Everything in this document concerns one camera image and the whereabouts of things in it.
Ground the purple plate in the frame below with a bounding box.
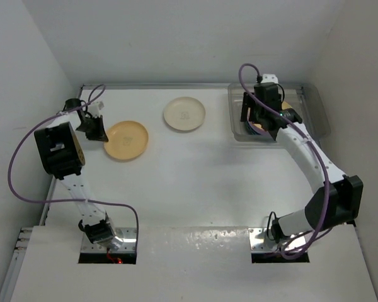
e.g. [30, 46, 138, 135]
[242, 123, 266, 136]

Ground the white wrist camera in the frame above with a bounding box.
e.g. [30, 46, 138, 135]
[262, 74, 278, 84]
[89, 101, 104, 118]

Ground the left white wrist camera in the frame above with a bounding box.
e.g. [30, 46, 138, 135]
[89, 101, 104, 118]

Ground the cream plate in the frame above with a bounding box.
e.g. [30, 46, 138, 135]
[163, 97, 206, 132]

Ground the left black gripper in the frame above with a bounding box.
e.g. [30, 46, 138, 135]
[76, 115, 109, 142]

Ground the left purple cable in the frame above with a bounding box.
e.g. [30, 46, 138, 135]
[7, 83, 140, 249]

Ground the metal base plate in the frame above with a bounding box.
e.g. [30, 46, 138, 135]
[80, 227, 137, 254]
[248, 228, 306, 254]

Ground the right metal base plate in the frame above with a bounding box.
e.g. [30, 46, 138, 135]
[248, 228, 306, 254]

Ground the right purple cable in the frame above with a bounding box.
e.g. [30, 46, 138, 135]
[238, 63, 334, 260]

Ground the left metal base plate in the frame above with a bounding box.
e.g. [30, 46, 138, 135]
[80, 227, 137, 254]

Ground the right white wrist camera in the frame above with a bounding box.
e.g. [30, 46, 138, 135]
[262, 74, 278, 84]

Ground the yellow plate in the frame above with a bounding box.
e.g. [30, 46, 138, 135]
[249, 101, 292, 131]
[104, 121, 149, 161]

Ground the clear plastic bin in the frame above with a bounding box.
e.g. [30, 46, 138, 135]
[227, 83, 331, 147]

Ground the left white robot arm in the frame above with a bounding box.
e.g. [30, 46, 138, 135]
[34, 98, 116, 249]

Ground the purple cable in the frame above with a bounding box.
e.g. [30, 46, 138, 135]
[238, 63, 334, 260]
[7, 83, 140, 249]

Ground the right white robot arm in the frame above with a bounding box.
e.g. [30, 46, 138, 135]
[241, 82, 364, 243]

